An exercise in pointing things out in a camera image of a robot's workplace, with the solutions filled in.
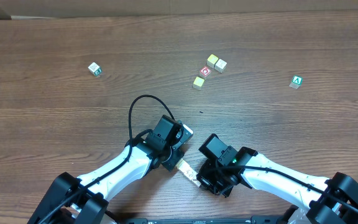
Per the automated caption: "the cream E wooden block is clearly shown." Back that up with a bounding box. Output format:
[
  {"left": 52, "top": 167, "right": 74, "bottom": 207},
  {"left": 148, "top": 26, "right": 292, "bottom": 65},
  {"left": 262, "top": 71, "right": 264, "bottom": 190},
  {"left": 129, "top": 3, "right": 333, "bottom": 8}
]
[{"left": 176, "top": 159, "right": 188, "bottom": 172}]

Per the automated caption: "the yellow crayon wooden block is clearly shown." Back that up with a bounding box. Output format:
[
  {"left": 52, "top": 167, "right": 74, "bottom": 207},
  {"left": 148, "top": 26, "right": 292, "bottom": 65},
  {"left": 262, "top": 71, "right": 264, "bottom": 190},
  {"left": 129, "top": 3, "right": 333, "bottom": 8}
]
[{"left": 191, "top": 178, "right": 201, "bottom": 188}]

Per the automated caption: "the yellow G wooden block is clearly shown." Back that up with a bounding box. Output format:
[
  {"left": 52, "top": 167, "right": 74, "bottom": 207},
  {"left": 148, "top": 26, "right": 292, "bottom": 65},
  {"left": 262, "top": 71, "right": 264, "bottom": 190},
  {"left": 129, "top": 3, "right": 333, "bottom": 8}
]
[{"left": 181, "top": 164, "right": 193, "bottom": 178}]

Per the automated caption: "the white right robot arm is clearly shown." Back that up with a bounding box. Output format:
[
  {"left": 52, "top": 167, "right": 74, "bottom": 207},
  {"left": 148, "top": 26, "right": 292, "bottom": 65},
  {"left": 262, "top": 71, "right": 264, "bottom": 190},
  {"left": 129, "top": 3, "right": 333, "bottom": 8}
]
[{"left": 196, "top": 134, "right": 358, "bottom": 223}]

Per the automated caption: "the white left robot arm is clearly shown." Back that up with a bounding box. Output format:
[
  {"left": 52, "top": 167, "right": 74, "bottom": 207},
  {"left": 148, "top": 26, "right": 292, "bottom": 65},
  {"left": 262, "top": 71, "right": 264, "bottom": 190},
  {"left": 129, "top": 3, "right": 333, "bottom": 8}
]
[{"left": 29, "top": 115, "right": 193, "bottom": 223}]

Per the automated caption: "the pale yellow wooden block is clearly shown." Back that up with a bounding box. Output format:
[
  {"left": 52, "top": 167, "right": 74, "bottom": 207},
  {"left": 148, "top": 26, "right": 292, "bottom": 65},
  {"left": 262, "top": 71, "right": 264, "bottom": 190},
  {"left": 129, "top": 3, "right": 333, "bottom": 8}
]
[{"left": 193, "top": 77, "right": 205, "bottom": 90}]

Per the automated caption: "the red top wooden block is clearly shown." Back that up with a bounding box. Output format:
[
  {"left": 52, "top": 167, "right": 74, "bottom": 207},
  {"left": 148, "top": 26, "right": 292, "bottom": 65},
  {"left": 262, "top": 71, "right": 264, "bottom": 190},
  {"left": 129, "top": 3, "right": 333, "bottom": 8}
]
[{"left": 199, "top": 66, "right": 211, "bottom": 79}]

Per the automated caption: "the yellow top wooden block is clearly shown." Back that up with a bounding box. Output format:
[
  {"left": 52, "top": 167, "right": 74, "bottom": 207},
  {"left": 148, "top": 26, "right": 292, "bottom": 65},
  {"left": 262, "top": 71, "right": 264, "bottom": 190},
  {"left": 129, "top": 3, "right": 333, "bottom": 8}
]
[{"left": 206, "top": 54, "right": 219, "bottom": 68}]

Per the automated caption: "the plain cream wooden block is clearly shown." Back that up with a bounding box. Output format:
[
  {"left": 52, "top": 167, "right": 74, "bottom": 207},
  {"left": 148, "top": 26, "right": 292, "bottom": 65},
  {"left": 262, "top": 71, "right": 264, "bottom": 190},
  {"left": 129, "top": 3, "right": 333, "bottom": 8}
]
[{"left": 214, "top": 58, "right": 227, "bottom": 73}]

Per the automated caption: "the green letter wooden block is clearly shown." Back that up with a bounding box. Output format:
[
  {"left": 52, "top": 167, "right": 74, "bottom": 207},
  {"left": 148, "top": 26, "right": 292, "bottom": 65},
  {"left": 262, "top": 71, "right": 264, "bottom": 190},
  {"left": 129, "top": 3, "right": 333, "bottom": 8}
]
[{"left": 88, "top": 62, "right": 102, "bottom": 77}]

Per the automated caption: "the green A wooden block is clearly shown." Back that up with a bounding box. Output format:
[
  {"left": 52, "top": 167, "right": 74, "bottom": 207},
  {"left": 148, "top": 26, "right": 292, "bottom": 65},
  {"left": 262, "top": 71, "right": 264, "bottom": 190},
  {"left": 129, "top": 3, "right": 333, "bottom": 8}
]
[{"left": 289, "top": 75, "right": 303, "bottom": 89}]

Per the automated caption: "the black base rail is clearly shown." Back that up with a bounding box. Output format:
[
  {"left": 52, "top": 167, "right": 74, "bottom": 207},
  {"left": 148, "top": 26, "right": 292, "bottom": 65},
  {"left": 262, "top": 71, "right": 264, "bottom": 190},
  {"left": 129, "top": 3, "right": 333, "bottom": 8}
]
[{"left": 119, "top": 215, "right": 287, "bottom": 224}]

